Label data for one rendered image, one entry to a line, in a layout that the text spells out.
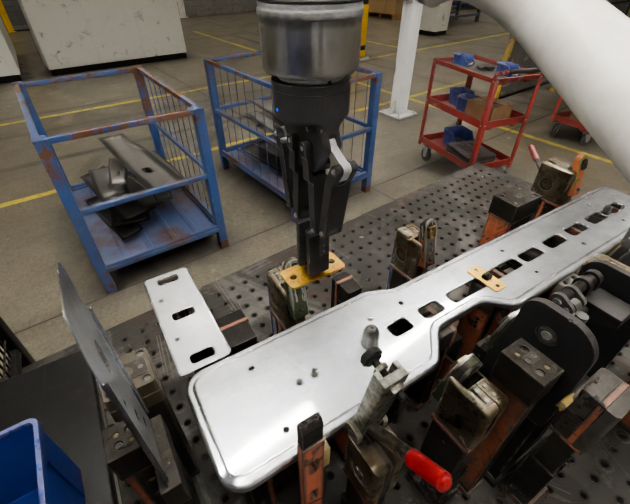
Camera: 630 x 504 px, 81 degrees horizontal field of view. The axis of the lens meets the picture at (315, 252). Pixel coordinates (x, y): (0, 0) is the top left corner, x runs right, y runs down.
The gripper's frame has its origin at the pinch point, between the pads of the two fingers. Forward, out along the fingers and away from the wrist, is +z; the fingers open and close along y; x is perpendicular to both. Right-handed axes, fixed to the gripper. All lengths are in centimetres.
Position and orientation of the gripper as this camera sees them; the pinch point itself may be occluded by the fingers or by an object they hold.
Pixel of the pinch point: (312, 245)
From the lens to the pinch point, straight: 47.1
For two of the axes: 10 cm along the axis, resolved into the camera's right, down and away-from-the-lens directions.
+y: -5.3, -5.3, 6.6
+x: -8.4, 3.4, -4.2
